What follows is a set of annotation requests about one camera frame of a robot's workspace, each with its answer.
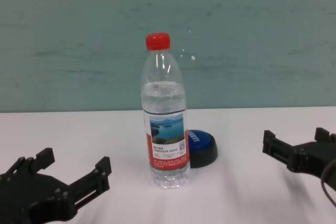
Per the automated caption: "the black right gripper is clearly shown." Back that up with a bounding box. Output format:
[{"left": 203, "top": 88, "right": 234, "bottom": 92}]
[{"left": 262, "top": 127, "right": 336, "bottom": 187}]

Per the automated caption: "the dark right gripper cable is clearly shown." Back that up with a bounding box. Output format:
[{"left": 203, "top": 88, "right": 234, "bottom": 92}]
[{"left": 320, "top": 159, "right": 336, "bottom": 209}]

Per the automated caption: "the clear red-capped water bottle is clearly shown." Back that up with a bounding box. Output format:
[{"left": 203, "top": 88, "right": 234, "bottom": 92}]
[{"left": 141, "top": 32, "right": 190, "bottom": 189}]

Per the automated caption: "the blue button with black base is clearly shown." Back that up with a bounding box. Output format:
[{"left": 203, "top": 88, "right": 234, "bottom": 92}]
[{"left": 187, "top": 129, "right": 219, "bottom": 168}]

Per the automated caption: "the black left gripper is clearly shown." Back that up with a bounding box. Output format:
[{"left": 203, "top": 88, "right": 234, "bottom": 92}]
[{"left": 0, "top": 147, "right": 111, "bottom": 224}]

